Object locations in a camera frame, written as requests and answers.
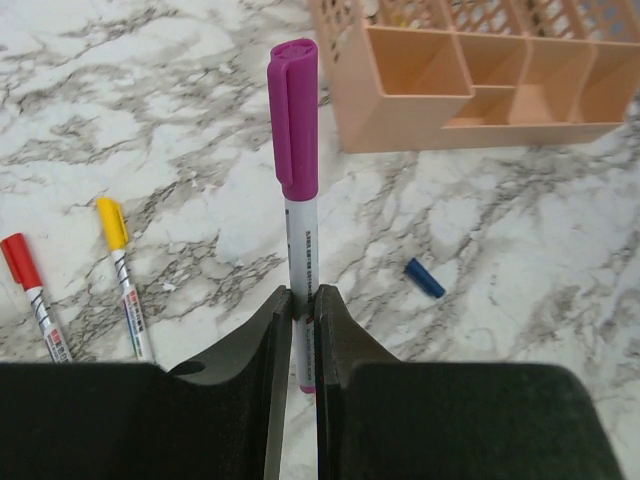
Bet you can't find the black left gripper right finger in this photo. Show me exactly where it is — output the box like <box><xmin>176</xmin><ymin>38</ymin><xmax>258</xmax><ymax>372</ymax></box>
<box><xmin>314</xmin><ymin>285</ymin><xmax>623</xmax><ymax>479</ymax></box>

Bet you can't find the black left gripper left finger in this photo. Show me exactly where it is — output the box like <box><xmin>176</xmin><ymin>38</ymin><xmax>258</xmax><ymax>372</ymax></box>
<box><xmin>1</xmin><ymin>287</ymin><xmax>291</xmax><ymax>479</ymax></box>

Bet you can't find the white marker orange end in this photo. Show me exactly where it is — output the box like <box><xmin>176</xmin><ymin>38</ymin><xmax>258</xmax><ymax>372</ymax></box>
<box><xmin>111</xmin><ymin>247</ymin><xmax>156</xmax><ymax>364</ymax></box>

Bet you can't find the white marker red end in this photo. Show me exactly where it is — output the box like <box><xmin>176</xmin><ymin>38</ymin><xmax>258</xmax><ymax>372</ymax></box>
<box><xmin>25</xmin><ymin>286</ymin><xmax>72</xmax><ymax>363</ymax></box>

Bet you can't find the yellow pen cap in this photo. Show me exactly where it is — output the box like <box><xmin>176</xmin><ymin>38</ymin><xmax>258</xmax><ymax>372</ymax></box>
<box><xmin>96</xmin><ymin>197</ymin><xmax>128</xmax><ymax>251</ymax></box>

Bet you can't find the red pen cap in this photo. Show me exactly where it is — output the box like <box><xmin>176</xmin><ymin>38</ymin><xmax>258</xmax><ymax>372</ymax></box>
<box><xmin>1</xmin><ymin>233</ymin><xmax>43</xmax><ymax>291</ymax></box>

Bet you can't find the purple pen cap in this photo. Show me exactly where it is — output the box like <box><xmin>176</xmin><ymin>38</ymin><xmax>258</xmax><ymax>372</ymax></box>
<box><xmin>267</xmin><ymin>38</ymin><xmax>319</xmax><ymax>202</ymax></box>

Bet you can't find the white marker purple end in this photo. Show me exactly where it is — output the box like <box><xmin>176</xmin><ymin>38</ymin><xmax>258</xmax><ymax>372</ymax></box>
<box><xmin>285</xmin><ymin>199</ymin><xmax>319</xmax><ymax>394</ymax></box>

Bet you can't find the blue pen cap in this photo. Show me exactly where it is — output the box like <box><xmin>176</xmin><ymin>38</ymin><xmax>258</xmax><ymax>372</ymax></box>
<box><xmin>404</xmin><ymin>258</ymin><xmax>446</xmax><ymax>299</ymax></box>

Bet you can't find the peach desk organizer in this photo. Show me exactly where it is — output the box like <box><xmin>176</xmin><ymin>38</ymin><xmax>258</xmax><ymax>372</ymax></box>
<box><xmin>309</xmin><ymin>0</ymin><xmax>639</xmax><ymax>153</ymax></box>

